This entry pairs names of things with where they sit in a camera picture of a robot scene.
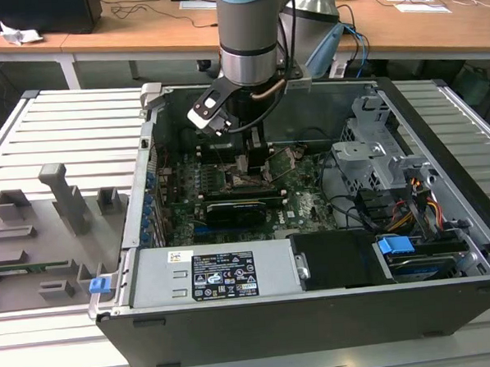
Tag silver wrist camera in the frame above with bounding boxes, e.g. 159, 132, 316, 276
184, 77, 243, 139

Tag blue cable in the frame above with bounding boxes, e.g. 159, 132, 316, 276
342, 21, 373, 79

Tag CPU socket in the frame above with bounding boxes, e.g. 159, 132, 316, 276
222, 158, 279, 195

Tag blue disk carrier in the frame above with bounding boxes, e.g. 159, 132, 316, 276
377, 234, 415, 268

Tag silver green CPU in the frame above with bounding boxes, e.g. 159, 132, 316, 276
230, 169, 267, 190

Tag green bag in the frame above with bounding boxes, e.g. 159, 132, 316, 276
456, 62, 490, 108

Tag black monitor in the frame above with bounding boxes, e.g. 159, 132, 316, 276
0, 0, 103, 39

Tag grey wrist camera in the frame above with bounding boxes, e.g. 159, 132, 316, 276
286, 76, 314, 95

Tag grey power supply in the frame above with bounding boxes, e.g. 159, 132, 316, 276
126, 238, 298, 310

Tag crumpled white paper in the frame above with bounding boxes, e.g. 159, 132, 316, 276
0, 18, 44, 46

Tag black grey PC case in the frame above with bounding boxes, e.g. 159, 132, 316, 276
82, 64, 490, 367

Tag grey case latch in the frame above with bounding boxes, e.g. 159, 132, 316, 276
140, 81, 165, 112

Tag black RAM slot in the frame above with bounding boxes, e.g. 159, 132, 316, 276
197, 145, 244, 153
197, 148, 247, 156
198, 151, 248, 159
198, 155, 248, 163

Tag white paper sheet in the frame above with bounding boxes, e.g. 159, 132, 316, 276
394, 0, 454, 17

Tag wooden desk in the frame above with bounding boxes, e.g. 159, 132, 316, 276
58, 0, 490, 84
0, 0, 106, 95

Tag orange yellow wire bundle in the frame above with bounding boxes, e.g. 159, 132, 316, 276
386, 175, 444, 231

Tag pale blue teach pendant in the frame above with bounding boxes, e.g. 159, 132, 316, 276
303, 21, 348, 77

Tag black green graphics card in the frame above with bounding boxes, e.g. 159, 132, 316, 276
204, 195, 284, 231

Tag blue case latch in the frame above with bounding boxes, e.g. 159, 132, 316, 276
88, 275, 112, 296

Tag green RAM stick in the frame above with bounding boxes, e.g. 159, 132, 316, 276
0, 261, 70, 274

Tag hard disk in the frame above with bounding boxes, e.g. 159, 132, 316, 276
386, 249, 471, 284

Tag green motherboard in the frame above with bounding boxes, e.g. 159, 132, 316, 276
154, 140, 343, 249

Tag grey parts rack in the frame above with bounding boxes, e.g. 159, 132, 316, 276
0, 158, 136, 315

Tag silver perforated drive cage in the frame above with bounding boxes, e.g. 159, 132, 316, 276
328, 92, 437, 196

